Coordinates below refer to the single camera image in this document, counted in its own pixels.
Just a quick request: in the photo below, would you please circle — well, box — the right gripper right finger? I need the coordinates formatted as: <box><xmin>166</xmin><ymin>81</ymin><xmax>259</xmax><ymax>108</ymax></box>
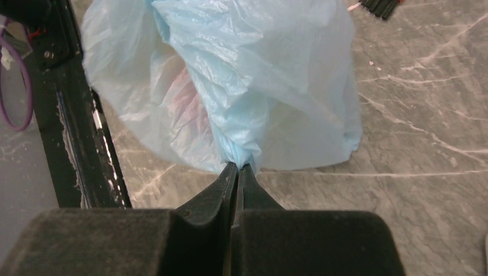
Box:
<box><xmin>230</xmin><ymin>165</ymin><xmax>405</xmax><ymax>275</ymax></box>

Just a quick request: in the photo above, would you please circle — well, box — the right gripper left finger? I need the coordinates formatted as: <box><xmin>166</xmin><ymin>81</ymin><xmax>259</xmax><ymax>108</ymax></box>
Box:
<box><xmin>1</xmin><ymin>163</ymin><xmax>238</xmax><ymax>275</ymax></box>

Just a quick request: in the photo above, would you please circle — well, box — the light blue plastic bag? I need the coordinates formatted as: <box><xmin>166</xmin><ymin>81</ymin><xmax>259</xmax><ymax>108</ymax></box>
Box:
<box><xmin>81</xmin><ymin>1</ymin><xmax>362</xmax><ymax>173</ymax></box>

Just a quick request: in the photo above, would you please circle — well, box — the orange black small brush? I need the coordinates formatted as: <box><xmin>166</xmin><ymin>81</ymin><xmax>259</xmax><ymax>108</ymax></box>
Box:
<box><xmin>358</xmin><ymin>0</ymin><xmax>404</xmax><ymax>21</ymax></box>

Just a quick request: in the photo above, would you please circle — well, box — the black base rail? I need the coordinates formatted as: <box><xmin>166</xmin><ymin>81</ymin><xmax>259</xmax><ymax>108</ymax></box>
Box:
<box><xmin>1</xmin><ymin>1</ymin><xmax>131</xmax><ymax>209</ymax></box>

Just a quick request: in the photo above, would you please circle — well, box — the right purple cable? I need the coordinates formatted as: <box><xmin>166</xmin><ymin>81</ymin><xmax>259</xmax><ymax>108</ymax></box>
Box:
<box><xmin>0</xmin><ymin>22</ymin><xmax>35</xmax><ymax>132</ymax></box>

